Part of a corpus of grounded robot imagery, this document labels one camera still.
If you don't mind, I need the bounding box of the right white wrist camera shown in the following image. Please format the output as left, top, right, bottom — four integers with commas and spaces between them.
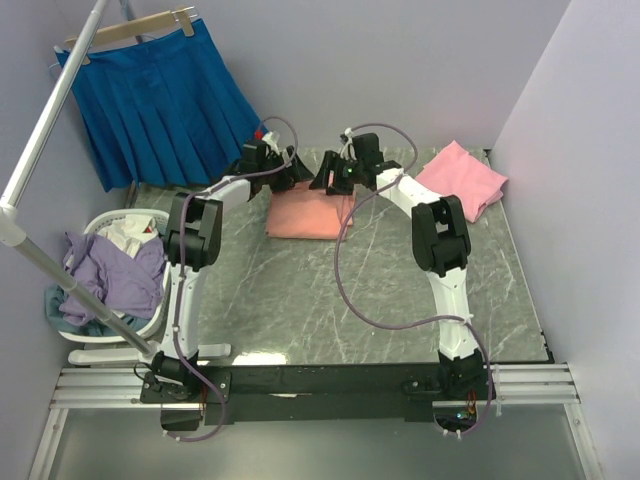
338, 128, 356, 161

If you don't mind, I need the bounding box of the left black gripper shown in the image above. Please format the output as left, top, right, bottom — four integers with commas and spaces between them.
259, 147, 314, 194

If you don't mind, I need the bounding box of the blue pleated skirt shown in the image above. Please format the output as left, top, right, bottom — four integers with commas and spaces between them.
72, 19, 260, 191

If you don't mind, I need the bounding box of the white clothes rack pole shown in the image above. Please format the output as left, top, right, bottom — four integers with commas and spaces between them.
1, 0, 157, 357

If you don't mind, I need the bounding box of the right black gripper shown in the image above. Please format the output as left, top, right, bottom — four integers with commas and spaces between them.
309, 151, 364, 197

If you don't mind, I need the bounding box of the wooden clip hanger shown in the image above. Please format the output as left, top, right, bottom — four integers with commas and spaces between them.
90, 6, 199, 48

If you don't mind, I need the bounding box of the white laundry basket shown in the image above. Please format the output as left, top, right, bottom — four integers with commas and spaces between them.
58, 209, 170, 344

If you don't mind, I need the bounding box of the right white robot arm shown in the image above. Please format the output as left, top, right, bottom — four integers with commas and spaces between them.
310, 129, 483, 399

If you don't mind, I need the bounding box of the black base beam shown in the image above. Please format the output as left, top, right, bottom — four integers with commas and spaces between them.
139, 362, 501, 431

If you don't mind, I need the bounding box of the salmon orange t shirt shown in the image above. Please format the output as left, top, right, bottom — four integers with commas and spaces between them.
265, 181, 356, 240

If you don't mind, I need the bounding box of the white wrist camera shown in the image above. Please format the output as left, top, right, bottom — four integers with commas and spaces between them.
338, 128, 356, 161
254, 130, 280, 154

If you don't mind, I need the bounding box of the folded pink t shirt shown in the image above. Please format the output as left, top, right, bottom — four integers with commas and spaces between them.
415, 141, 508, 223

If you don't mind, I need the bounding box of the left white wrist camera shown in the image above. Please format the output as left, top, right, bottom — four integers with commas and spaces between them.
254, 130, 280, 154

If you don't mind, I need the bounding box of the aluminium rail frame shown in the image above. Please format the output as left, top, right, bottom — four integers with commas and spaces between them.
29, 363, 604, 479

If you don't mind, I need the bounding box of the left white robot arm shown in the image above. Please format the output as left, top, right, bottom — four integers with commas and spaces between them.
152, 132, 313, 402

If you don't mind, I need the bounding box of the blue grey cloth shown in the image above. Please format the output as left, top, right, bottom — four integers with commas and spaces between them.
44, 285, 117, 337

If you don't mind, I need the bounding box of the white garment in basket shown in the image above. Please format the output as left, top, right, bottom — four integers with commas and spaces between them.
98, 214, 158, 258

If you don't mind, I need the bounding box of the lavender shirt in basket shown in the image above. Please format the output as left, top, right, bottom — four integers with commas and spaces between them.
63, 232, 165, 330

